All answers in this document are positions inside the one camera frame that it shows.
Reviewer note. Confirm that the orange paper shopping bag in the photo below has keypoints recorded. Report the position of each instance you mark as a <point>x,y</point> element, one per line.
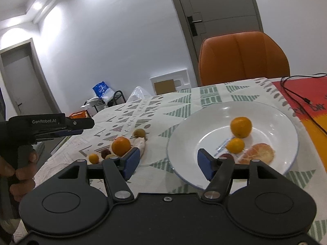
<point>80,114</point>

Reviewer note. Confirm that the small peeled pomelo piece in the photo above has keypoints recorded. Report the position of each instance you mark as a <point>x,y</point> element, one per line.
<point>260,151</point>

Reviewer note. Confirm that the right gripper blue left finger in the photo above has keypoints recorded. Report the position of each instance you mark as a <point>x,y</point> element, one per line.
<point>117,171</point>

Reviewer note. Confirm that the white ceramic plate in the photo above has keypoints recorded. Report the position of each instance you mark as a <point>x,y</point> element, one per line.
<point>209,129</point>

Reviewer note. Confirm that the blue and white plastic bag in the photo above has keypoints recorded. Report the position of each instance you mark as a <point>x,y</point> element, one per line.
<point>103,91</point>

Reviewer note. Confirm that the white foam packaging frame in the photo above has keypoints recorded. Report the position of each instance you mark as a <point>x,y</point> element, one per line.
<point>171,82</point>

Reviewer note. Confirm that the green-yellow fruit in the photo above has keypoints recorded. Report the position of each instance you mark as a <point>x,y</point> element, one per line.
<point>139,133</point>
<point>110,156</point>

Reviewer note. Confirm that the large peeled pomelo piece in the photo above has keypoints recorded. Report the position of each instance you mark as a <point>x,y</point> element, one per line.
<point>140,143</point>

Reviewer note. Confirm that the patterned white tablecloth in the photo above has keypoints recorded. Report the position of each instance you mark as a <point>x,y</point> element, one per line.
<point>160,115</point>

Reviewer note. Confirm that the translucent plastic bag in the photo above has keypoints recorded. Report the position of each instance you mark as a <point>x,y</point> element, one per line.
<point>138,94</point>

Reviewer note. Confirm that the black metal shoe rack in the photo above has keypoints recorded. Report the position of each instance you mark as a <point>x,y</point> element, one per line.
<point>99,104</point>

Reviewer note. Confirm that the large orange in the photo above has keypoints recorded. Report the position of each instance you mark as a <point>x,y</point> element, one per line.
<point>121,146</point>
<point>241,127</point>

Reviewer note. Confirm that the large back orange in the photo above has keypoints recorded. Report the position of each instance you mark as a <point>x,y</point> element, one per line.
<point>121,146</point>

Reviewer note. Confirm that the small yellow tangerine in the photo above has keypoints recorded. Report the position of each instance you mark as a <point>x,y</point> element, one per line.
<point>93,158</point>
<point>235,145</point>

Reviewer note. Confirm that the black door lock handle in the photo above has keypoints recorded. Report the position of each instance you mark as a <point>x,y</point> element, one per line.
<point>192,26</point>

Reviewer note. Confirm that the orange leather chair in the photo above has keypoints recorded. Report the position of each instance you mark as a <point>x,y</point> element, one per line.
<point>241,56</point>

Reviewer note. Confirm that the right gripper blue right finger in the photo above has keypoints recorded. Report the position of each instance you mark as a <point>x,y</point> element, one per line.
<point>219,174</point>

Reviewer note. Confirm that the person's left hand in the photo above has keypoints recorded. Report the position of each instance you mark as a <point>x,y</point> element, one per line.
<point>25,176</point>

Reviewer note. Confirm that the large front orange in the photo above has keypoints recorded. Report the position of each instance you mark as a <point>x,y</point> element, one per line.
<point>241,127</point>

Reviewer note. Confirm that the red and orange mat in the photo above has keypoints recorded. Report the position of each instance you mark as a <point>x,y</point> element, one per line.
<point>307,97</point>

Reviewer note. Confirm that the dark red passion fruit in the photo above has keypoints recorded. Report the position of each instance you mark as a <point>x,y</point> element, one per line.
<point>104,153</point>

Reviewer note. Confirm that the grey door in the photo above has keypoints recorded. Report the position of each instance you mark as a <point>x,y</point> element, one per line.
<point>23,83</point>
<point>218,17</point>

